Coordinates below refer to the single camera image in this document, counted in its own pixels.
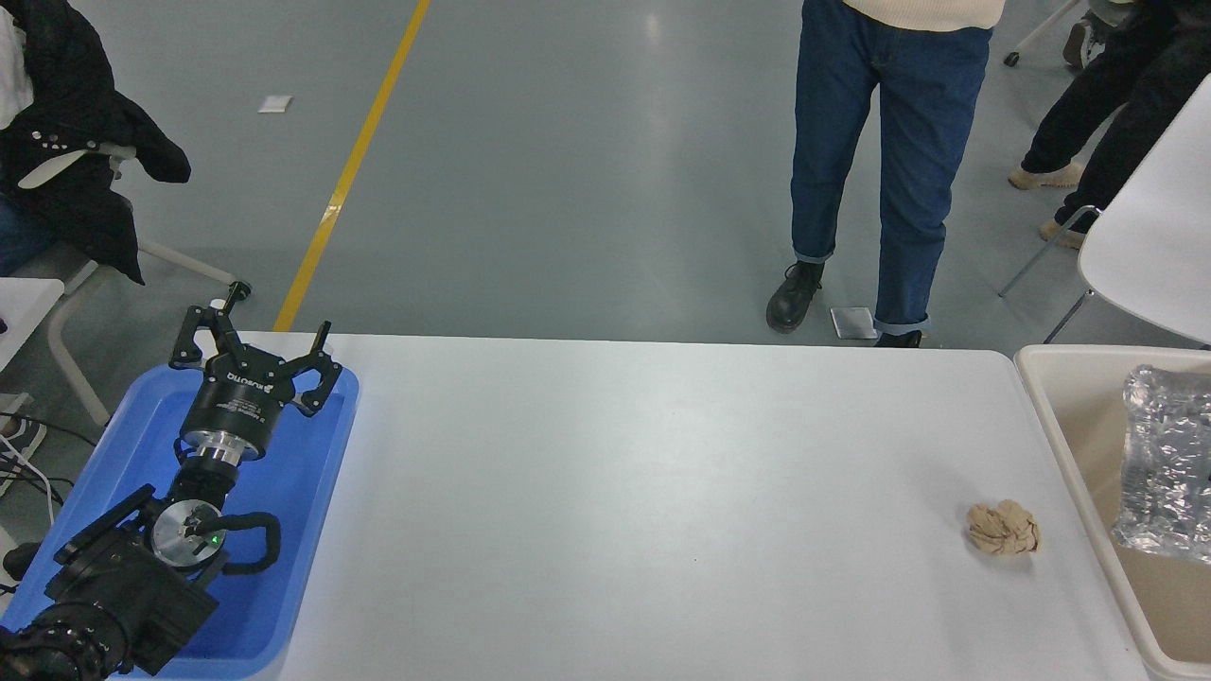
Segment small white side table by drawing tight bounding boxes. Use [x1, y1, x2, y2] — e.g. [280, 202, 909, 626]
[0, 277, 65, 370]

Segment white swivel chair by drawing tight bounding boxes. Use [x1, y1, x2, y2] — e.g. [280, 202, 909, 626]
[19, 142, 253, 427]

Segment chair leg with caster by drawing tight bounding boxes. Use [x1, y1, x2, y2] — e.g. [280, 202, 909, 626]
[1003, 0, 1081, 67]

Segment white shell chair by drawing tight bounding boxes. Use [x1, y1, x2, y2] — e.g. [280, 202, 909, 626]
[998, 71, 1211, 346]

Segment black and white cables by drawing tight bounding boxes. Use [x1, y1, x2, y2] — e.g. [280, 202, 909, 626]
[0, 411, 75, 531]

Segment foil plate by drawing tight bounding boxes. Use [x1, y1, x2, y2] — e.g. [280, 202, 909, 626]
[1112, 364, 1211, 567]

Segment standing person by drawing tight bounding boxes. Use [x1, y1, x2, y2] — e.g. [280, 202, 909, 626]
[764, 0, 1007, 348]

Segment large pale bin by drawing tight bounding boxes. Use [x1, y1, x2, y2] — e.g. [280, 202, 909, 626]
[1012, 343, 1211, 681]

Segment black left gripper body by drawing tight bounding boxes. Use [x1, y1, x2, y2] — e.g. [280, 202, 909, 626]
[179, 347, 288, 447]

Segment crumpled tan paper ball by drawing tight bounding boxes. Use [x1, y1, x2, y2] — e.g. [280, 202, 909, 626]
[965, 498, 1042, 556]

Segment small grey floor plate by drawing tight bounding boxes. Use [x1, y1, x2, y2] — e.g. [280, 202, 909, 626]
[830, 306, 881, 340]

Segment blue plastic tray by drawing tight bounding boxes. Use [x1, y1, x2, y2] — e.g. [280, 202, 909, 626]
[0, 364, 360, 680]

